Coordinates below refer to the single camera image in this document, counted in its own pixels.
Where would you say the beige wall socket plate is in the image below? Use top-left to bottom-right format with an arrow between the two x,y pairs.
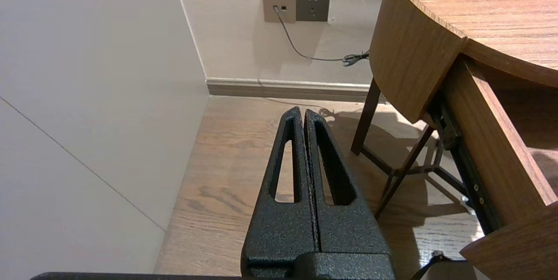
262,0 -> 297,24

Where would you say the thin grey telephone line cable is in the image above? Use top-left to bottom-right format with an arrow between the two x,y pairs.
273,6 -> 370,68

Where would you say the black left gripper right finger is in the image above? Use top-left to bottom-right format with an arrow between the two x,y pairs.
304,109 -> 391,255

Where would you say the grey wall skirting board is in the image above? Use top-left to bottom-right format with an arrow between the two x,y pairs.
206,77 -> 375,102

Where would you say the dark metal table leg frame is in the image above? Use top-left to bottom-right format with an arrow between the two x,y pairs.
351,77 -> 476,219

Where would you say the round wooden bedside table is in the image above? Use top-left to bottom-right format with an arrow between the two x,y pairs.
369,0 -> 558,124

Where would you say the black drawer slide rail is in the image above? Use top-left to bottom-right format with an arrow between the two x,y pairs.
429,97 -> 502,235

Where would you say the dark grey wall socket plate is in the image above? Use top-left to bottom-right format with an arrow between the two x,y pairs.
296,0 -> 331,22

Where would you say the curved wooden table drawer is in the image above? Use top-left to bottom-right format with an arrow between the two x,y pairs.
429,53 -> 558,280

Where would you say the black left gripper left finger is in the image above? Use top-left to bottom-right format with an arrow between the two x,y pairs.
241,106 -> 320,280

